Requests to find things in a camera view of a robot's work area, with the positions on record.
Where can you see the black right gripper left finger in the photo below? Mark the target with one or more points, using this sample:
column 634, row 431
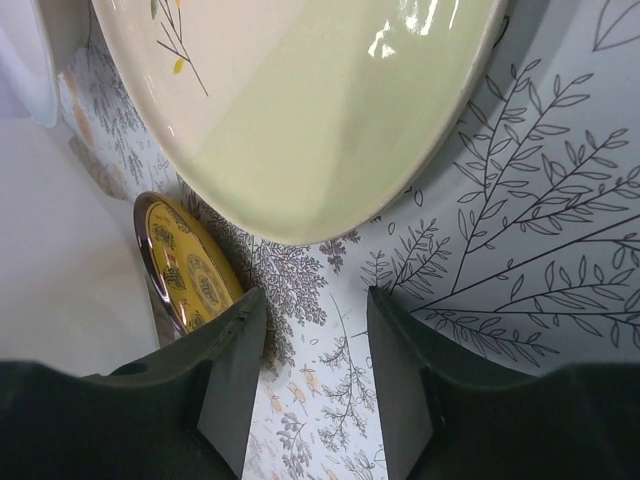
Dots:
column 182, row 412

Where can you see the yellow brown patterned plate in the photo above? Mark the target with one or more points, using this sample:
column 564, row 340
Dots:
column 188, row 270

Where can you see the floral patterned table mat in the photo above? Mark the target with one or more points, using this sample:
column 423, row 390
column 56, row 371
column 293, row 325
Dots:
column 520, row 241

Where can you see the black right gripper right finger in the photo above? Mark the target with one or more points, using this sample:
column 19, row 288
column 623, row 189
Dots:
column 447, row 413

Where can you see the white deep bowl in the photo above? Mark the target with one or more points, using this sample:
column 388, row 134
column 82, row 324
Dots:
column 38, row 41

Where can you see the white plastic bin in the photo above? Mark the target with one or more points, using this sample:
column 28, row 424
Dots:
column 73, row 290

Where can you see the cream plate with twig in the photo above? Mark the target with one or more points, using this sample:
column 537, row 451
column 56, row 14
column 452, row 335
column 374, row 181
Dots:
column 298, row 121

